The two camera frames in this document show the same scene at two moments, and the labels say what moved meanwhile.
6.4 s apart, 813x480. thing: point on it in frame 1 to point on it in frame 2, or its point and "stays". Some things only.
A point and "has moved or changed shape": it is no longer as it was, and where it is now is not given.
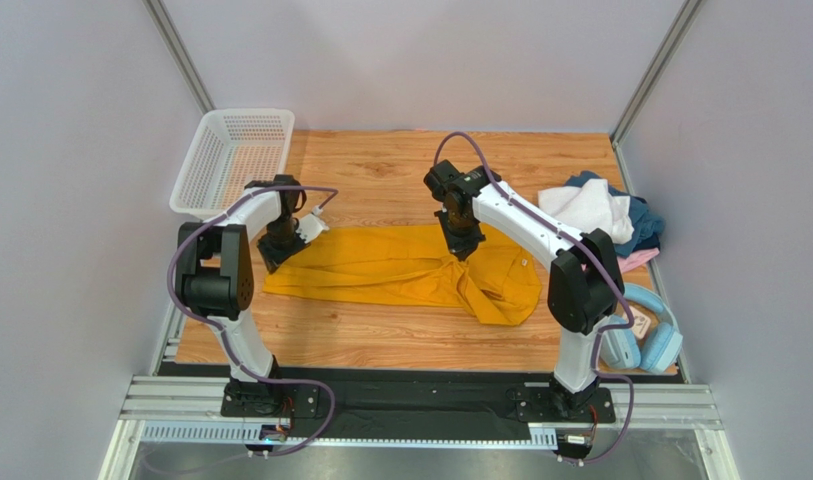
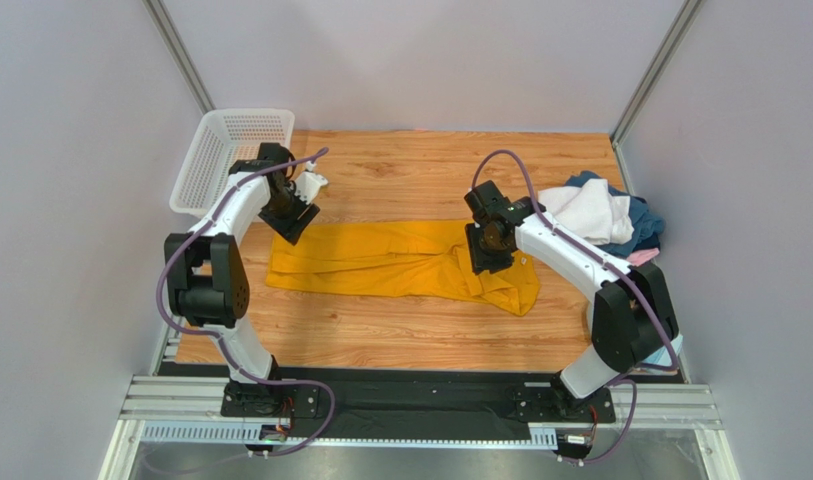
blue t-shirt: x=647 y=226 stays
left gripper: x=272 y=257 to x=293 y=228
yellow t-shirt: x=404 y=261 has moved or changed shape
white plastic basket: x=234 y=148 stays
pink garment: x=629 y=262 stays
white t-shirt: x=591 y=206 stays
